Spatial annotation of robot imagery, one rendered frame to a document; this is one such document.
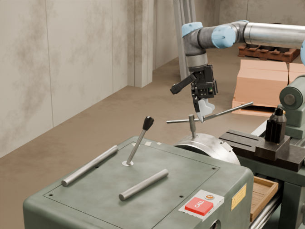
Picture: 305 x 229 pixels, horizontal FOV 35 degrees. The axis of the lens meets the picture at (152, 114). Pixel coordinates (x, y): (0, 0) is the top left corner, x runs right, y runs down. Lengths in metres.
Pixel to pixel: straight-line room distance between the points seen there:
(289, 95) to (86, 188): 1.61
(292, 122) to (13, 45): 2.56
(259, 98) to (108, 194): 4.14
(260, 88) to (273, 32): 3.74
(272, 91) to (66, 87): 2.20
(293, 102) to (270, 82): 2.60
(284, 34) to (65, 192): 0.86
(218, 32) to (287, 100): 1.23
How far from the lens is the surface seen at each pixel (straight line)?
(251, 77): 5.42
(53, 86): 4.97
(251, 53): 7.88
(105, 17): 5.66
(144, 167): 1.57
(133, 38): 6.11
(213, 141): 1.83
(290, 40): 1.66
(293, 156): 2.41
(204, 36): 1.69
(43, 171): 4.26
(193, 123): 1.83
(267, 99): 5.45
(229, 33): 1.67
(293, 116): 2.86
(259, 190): 2.25
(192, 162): 1.62
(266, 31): 1.70
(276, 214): 2.75
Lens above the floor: 1.99
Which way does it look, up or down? 22 degrees down
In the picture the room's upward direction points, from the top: 1 degrees clockwise
